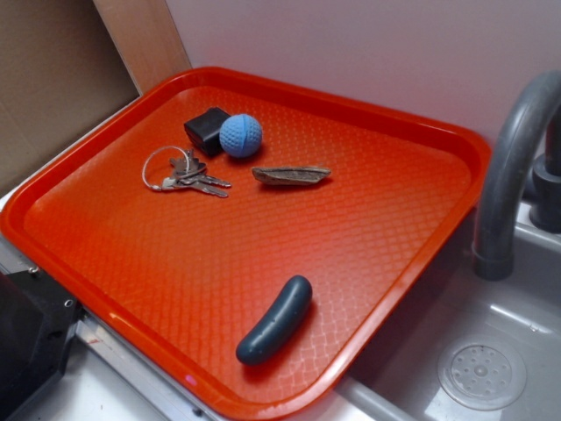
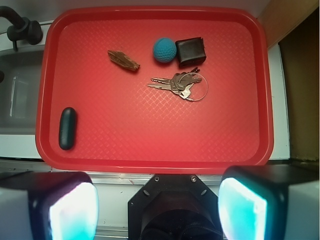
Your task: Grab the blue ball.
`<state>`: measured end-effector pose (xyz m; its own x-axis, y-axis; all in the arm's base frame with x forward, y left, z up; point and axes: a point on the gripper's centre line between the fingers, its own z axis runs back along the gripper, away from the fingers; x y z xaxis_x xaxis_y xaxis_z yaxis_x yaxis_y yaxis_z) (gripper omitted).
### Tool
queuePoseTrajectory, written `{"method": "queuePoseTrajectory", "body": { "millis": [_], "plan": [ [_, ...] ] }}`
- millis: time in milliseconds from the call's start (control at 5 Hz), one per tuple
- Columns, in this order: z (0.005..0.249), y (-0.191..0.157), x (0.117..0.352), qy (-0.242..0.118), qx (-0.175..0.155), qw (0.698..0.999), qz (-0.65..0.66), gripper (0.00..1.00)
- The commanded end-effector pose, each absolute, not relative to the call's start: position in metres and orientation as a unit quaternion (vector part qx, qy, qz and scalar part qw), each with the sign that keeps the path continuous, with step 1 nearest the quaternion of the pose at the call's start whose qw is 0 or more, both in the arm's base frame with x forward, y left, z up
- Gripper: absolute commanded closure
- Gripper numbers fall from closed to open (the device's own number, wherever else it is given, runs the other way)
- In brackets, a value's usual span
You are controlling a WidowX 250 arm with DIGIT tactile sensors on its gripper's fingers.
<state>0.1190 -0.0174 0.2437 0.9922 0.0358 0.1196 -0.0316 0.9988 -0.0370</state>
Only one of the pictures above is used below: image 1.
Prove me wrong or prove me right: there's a black rubber block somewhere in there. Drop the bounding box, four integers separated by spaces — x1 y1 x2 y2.
183 107 231 156

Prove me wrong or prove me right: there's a blue dimpled ball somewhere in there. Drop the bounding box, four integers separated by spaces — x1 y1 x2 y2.
219 114 263 159

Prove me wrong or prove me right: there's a grey curved faucet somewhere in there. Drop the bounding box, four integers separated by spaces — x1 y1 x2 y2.
472 70 560 281

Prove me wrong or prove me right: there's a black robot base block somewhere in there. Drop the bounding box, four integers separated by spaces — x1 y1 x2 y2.
1 271 82 420

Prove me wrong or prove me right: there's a brown cardboard panel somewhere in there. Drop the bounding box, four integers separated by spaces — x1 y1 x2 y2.
1 1 138 194

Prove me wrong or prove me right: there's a brown wood piece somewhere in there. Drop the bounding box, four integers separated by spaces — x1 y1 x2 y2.
252 167 331 186

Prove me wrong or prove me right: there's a round sink drain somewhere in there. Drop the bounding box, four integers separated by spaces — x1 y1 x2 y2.
437 335 527 411

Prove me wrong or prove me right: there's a silver keys bunch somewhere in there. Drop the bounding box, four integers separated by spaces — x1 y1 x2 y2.
161 150 231 198

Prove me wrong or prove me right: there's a grey faucet handle post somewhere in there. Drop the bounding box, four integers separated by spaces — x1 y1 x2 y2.
529 110 560 233

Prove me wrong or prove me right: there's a dark teal sausage toy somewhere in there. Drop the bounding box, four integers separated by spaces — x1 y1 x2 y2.
236 275 313 366

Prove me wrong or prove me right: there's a wire key ring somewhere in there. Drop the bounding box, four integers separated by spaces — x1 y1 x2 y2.
142 145 185 192

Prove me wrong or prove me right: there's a wooden board edge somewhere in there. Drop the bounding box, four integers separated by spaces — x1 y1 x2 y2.
94 0 192 95

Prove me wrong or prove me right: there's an orange plastic tray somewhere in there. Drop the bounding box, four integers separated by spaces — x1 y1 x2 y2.
1 68 490 420

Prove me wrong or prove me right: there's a grey plastic sink basin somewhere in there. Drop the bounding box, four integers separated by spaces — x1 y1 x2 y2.
337 199 561 421

